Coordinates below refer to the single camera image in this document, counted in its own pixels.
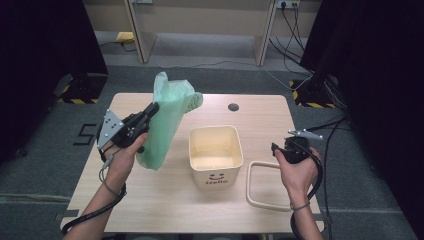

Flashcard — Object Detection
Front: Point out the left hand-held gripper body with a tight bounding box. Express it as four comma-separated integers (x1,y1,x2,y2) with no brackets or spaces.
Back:
96,108,151,150

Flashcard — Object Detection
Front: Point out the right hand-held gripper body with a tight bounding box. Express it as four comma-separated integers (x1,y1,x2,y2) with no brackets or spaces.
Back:
281,128,324,165

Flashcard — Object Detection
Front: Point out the green plastic trash bag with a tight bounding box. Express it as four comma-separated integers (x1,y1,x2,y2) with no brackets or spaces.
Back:
135,71,204,171

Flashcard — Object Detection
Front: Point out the cream plastic bin rim frame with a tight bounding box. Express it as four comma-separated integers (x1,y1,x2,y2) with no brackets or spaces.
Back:
245,160,295,213

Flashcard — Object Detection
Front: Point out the cream plastic waste bin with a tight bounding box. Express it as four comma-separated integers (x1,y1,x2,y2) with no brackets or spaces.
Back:
188,125,244,191

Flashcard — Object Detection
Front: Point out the person's right hand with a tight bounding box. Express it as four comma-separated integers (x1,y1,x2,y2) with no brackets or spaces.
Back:
274,147,322,203

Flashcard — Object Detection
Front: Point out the person's left hand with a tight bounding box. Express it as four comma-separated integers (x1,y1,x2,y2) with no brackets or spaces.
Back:
105,132,149,191

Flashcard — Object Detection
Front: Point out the black stand base hazard tape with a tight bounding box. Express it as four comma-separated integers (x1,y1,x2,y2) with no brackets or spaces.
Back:
288,78,338,110
54,73,110,105

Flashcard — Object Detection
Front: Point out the yellow flat object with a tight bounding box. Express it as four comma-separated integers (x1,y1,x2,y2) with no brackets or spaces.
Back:
115,31,136,44

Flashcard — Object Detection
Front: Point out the beige background desk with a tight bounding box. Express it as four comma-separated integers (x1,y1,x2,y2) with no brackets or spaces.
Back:
83,0,322,66

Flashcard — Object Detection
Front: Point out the black curtain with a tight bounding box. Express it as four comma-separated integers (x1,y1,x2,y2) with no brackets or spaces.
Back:
0,0,110,165
299,0,424,240

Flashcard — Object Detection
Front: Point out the thin grey cable with plug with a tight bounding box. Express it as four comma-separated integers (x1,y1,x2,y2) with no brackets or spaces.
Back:
98,152,122,198

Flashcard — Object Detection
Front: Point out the thick black right gripper cable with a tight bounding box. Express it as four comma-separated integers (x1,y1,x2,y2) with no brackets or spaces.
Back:
289,139,325,240

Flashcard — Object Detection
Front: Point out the thick black gripper cable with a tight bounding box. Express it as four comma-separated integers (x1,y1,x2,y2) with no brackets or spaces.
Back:
61,183,128,235
289,139,325,240

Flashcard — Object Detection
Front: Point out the black floor cable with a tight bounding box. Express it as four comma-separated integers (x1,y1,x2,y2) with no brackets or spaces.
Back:
322,119,345,240
304,114,348,133

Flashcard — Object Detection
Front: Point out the grey wrist hair tie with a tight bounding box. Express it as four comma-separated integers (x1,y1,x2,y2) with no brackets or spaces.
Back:
289,202,311,212

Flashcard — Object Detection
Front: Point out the thick black left gripper cable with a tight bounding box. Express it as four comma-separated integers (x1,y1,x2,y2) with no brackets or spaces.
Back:
61,183,128,235

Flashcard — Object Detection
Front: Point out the black socket cable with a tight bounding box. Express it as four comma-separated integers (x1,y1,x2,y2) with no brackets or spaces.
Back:
268,5,309,76
293,5,306,53

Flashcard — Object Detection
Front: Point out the white wall power socket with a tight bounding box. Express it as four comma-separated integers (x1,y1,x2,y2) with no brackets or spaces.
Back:
276,0,301,10

